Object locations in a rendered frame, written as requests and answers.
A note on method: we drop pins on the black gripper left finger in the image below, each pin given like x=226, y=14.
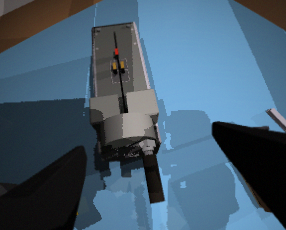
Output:
x=49, y=200

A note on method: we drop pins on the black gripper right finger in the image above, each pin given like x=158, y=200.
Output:
x=260, y=157

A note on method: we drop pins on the grey metal ring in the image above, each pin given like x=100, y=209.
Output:
x=4, y=187

